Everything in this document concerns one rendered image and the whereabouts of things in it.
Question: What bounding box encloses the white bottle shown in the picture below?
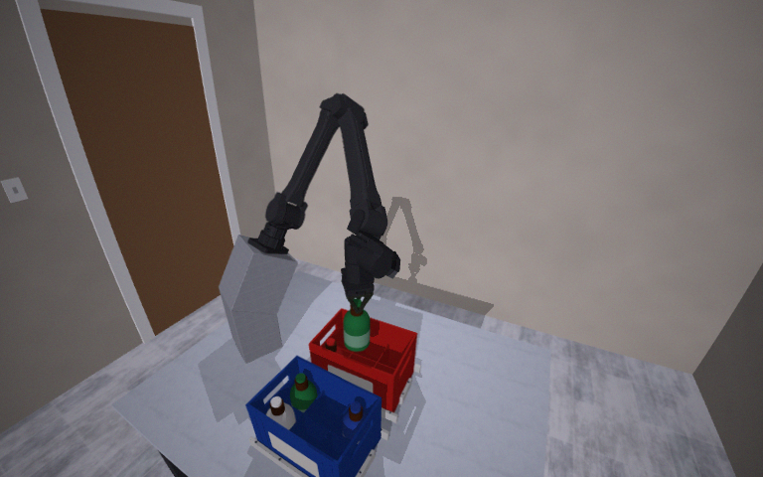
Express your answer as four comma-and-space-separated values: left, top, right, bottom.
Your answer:
266, 397, 296, 430

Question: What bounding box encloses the red plastic crate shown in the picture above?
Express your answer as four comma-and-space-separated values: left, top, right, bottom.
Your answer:
309, 308, 417, 412

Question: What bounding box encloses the red bottle with pink label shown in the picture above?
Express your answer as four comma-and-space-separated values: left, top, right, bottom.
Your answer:
325, 338, 344, 355

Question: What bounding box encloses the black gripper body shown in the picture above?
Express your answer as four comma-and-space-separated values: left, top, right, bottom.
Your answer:
341, 261, 374, 297

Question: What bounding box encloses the blue plastic crate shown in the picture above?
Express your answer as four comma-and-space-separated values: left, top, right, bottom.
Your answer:
245, 356, 382, 477

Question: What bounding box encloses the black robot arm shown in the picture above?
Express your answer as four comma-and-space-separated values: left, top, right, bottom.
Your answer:
248, 93, 400, 285

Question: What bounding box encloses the green bottle with pale green label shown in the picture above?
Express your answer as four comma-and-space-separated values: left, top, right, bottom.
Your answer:
290, 373, 317, 412
344, 298, 371, 352

